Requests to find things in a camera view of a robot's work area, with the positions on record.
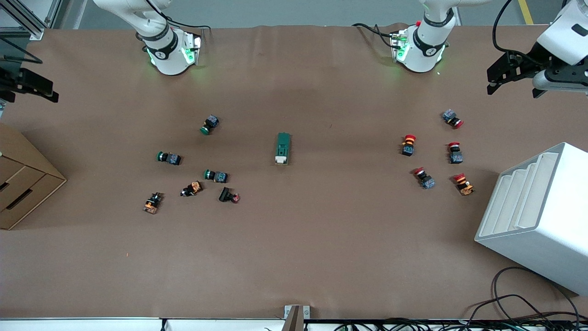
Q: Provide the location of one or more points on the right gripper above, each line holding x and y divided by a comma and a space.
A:
13, 79

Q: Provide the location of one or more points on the red button with grey block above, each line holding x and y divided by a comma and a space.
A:
425, 178
455, 153
452, 118

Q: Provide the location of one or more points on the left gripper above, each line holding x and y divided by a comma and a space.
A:
524, 61

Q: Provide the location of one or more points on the white table edge rail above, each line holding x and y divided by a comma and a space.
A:
92, 325

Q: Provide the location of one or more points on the black switch with red block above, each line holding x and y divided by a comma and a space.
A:
228, 195

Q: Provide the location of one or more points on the brown cardboard box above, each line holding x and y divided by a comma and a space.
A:
27, 184

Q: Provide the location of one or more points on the grey metal bracket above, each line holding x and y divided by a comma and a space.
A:
296, 317

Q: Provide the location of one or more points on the green push button switch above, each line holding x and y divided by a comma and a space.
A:
210, 124
171, 158
217, 176

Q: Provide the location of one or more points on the red button with orange block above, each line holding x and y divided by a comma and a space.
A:
408, 145
463, 184

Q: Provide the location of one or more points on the orange black selector switch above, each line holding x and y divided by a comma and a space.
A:
192, 188
152, 203

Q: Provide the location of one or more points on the aluminium frame profile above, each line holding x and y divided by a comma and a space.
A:
34, 31

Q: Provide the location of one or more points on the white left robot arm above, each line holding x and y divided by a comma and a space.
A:
425, 50

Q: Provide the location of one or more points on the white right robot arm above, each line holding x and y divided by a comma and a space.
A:
167, 59

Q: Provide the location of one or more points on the white stepped plastic rack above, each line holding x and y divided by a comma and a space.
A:
542, 239

